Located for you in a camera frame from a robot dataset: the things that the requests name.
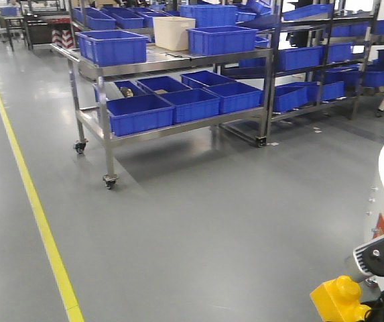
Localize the yellow toy brick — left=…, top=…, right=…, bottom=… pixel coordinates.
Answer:
left=310, top=275, right=371, bottom=322

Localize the blue bin lower front right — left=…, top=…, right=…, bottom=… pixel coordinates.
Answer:
left=203, top=82, right=263, bottom=114

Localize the blue bin lower front middle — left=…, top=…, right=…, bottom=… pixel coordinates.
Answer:
left=160, top=89, right=220, bottom=124

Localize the blue bin lower front left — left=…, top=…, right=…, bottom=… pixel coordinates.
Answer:
left=107, top=94, right=174, bottom=137

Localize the blue bin on trolley right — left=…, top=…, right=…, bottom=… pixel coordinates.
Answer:
left=187, top=25, right=258, bottom=56

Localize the blue bin on trolley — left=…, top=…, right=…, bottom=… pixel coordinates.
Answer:
left=76, top=30, right=147, bottom=67
left=187, top=25, right=258, bottom=56

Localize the blue bin on trolley left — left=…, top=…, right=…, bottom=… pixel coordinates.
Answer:
left=76, top=30, right=147, bottom=67

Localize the steel shelf rack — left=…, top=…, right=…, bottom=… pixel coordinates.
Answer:
left=218, top=0, right=383, bottom=148

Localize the steel trolley table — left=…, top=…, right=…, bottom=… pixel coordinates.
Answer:
left=53, top=46, right=273, bottom=189

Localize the beige plastic box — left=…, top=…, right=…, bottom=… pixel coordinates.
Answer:
left=153, top=16, right=196, bottom=51

